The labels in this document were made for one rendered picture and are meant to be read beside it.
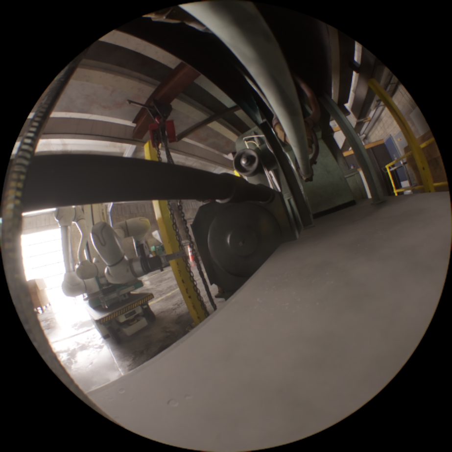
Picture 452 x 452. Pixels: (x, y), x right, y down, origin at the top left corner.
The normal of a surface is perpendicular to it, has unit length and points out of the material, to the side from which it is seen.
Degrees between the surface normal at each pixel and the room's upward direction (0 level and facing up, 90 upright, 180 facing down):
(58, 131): 90
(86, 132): 90
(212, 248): 90
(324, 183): 72
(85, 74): 180
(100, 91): 180
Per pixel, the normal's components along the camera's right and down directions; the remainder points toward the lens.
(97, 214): 0.85, -0.30
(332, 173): -0.61, -0.17
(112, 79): 0.31, 0.95
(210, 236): -0.45, 0.01
